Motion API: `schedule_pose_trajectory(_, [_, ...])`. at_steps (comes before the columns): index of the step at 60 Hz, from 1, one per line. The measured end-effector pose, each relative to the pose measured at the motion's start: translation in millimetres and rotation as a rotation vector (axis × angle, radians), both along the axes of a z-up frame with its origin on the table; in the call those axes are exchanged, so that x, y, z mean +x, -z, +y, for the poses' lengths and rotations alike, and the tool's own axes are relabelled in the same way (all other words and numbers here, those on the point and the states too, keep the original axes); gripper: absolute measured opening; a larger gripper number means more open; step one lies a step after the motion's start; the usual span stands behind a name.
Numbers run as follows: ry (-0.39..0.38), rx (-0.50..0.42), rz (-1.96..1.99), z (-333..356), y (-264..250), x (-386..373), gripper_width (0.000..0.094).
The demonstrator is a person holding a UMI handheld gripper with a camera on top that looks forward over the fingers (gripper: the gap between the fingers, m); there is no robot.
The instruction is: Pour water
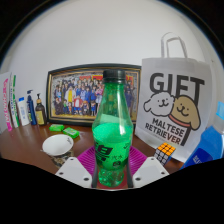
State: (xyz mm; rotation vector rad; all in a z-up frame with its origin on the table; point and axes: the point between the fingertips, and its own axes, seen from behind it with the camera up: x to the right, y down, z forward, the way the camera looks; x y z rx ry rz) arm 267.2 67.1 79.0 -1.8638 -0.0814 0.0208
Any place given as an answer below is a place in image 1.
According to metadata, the flat round red coaster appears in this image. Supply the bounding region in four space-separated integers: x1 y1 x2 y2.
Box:
98 181 129 191

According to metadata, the small green packet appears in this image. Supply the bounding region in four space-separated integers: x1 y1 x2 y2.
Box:
62 126 81 140
48 123 66 132

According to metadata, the green plastic drink bottle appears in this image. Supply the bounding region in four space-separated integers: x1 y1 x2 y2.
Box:
91 69 134 188

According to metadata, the framed group photo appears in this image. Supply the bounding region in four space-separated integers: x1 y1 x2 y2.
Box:
45 63 142 127

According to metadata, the white paper gift bag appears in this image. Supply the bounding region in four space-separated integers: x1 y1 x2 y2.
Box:
134 32 213 163

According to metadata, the dark blue pump bottle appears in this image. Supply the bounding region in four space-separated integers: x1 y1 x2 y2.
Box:
26 89 38 127

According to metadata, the blue detergent bottle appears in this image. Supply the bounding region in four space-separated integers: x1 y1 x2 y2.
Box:
180 101 224 170

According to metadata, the white shampoo bottle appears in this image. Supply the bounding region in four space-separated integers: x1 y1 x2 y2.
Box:
17 96 30 127

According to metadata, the colourful puzzle cube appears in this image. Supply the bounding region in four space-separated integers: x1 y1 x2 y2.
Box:
153 142 177 167

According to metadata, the amber pump bottle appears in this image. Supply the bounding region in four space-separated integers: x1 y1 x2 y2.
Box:
34 93 48 127

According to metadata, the green and white tall box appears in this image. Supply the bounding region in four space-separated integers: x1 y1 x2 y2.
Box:
8 73 20 129

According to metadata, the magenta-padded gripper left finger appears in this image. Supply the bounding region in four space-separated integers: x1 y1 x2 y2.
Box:
54 145 100 189

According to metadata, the camouflage print mug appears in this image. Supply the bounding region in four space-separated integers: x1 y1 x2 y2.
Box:
41 133 75 168

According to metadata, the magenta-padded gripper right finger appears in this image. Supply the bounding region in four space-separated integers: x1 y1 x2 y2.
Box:
125 145 170 189

